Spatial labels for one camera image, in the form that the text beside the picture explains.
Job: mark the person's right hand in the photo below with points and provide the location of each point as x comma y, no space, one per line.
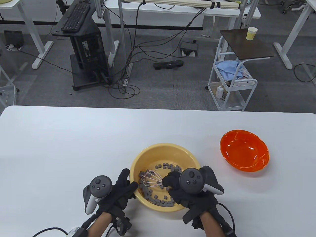
192,202

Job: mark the person's left hand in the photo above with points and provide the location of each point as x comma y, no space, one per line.
123,192

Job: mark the pile of grey toy blocks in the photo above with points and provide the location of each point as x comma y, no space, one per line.
148,192

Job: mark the yellow plastic basin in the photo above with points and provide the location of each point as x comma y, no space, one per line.
158,153

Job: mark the orange plastic bowl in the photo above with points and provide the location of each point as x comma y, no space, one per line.
244,150

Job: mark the person's left forearm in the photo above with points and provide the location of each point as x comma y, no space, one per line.
98,224

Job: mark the person's right forearm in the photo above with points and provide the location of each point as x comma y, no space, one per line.
213,224

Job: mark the grey hand controller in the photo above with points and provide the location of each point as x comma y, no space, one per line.
98,185
191,180

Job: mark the white power adapter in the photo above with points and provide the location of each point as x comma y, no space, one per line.
219,92

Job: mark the white utility cart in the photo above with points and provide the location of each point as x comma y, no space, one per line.
251,84

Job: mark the pink patterned cloth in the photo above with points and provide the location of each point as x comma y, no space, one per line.
243,76

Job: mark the black power strip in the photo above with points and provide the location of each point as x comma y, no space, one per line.
169,64

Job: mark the blue cloth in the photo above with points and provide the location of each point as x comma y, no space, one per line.
228,69

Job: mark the black computer cart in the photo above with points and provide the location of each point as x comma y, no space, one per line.
88,49

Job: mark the floor socket box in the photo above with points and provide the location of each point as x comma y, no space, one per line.
188,48

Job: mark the dark brown side table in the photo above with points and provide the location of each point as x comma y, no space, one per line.
246,47

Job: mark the yellow paper cup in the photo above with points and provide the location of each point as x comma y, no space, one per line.
251,34

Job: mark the black keyboard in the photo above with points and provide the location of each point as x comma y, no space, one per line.
75,17

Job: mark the long white desk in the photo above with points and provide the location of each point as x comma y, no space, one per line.
172,12

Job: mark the black box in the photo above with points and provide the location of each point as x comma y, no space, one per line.
13,38

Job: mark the rolled beige mat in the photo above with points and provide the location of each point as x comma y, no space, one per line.
177,3

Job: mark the black monitor pole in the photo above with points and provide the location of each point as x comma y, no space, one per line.
60,5

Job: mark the office chair base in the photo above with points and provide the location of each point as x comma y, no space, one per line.
291,6

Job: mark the black wrist camera unit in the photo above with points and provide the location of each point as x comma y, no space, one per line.
230,234

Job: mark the labelled wrist camera unit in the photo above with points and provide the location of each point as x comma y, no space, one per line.
76,232

